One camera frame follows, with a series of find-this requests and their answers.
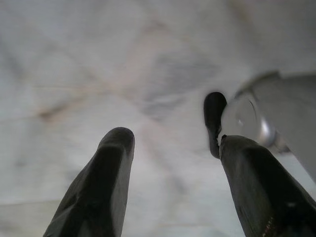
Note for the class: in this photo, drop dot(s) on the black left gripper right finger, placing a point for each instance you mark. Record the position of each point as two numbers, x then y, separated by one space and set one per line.
259 192

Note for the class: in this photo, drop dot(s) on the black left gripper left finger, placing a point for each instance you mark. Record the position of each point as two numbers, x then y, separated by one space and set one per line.
103 187

